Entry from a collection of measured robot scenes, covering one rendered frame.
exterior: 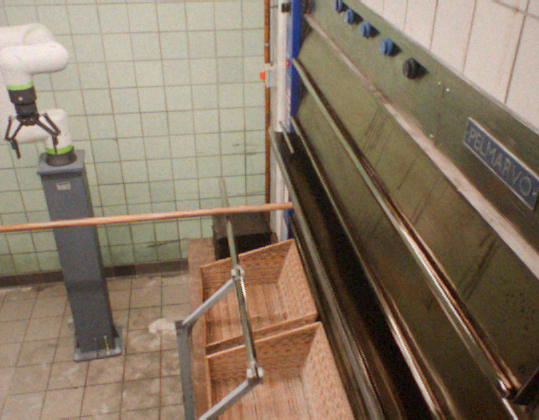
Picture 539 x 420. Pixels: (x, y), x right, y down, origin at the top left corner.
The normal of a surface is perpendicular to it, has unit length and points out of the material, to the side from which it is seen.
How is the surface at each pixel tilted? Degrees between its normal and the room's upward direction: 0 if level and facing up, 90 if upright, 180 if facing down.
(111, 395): 0
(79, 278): 90
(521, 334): 70
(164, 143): 90
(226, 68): 90
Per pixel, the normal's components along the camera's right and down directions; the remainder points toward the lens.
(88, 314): 0.22, 0.51
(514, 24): -0.99, 0.07
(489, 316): -0.93, -0.22
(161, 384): 0.00, -0.86
